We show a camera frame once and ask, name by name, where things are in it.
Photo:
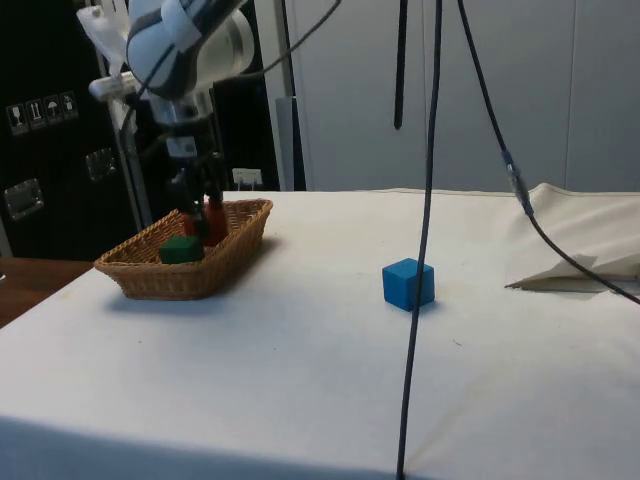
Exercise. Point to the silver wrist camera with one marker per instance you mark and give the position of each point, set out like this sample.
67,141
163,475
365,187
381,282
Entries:
111,86

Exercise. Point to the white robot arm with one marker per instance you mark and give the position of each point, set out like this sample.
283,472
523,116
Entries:
180,50

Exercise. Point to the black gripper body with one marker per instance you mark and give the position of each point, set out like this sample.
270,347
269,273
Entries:
186,137

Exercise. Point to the red cube block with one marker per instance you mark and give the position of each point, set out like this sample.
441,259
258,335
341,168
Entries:
218,225

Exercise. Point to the blue cube block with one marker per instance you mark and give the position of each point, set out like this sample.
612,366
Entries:
405,287

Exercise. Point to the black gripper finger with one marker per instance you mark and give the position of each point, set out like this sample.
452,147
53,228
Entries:
214,175
192,210

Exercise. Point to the wicker basket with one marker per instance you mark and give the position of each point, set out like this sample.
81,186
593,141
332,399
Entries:
165,282

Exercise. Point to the green cube block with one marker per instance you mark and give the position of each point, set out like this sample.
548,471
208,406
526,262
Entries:
180,250

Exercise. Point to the pale grey locker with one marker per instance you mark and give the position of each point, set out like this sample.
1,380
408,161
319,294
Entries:
605,90
360,100

